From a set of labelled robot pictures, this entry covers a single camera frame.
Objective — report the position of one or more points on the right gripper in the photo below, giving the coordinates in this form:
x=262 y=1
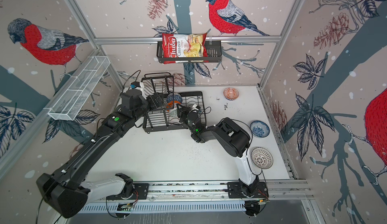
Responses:
x=185 y=111

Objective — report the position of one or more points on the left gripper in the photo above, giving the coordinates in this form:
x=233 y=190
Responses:
x=154 y=104

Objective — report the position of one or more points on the black wire dish rack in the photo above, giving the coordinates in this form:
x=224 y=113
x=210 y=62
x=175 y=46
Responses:
x=165 y=83

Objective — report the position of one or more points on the orange plastic bowl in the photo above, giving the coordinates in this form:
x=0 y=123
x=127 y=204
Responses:
x=171 y=105

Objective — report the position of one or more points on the dark blue patterned bowl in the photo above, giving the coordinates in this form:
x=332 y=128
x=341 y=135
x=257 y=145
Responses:
x=174 y=98

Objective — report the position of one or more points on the red patterned bowl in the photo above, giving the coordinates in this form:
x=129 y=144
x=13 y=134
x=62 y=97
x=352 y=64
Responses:
x=231 y=93

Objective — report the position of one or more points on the green patterned bowl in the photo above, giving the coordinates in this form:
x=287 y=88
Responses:
x=173 y=113

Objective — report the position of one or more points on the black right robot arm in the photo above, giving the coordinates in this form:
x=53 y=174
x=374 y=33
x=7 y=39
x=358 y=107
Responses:
x=233 y=138

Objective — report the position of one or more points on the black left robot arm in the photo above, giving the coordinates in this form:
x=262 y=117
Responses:
x=66 y=189

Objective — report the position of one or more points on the red cassava chips bag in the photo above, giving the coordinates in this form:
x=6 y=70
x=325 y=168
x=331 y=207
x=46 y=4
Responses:
x=176 y=46

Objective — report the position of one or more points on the blue white floral bowl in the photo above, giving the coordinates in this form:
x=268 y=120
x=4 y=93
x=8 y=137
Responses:
x=259 y=129

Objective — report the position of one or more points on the white lattice patterned bowl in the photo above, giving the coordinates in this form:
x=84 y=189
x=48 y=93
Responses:
x=262 y=158

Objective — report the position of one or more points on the white mesh wall shelf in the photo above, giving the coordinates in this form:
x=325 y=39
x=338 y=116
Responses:
x=81 y=86

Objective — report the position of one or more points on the black wall basket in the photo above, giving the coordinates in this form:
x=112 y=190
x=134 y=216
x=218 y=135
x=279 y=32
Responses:
x=213 y=48

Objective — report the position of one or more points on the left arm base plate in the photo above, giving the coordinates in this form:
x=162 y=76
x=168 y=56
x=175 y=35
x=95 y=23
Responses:
x=135 y=192

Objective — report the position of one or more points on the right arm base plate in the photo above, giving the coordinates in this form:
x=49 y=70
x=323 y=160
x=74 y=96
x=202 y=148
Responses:
x=235 y=190

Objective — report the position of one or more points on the aluminium front rail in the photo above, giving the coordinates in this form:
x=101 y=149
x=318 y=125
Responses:
x=195 y=191

